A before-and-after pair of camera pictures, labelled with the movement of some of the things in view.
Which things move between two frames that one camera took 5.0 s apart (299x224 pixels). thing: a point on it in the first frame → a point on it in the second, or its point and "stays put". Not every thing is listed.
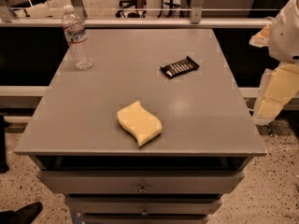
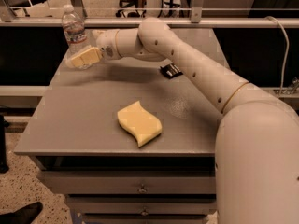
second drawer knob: (144, 212) stays put
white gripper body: (286, 36) → (106, 45)
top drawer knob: (142, 189) stays put
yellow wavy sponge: (140, 123) stays put
